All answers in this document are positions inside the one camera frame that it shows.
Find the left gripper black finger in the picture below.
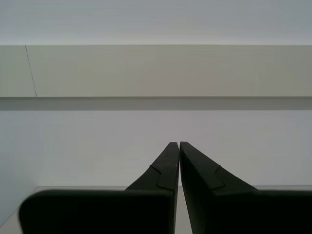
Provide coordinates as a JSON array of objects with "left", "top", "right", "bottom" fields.
[
  {"left": 179, "top": 141, "right": 312, "bottom": 234},
  {"left": 19, "top": 142, "right": 180, "bottom": 234}
]

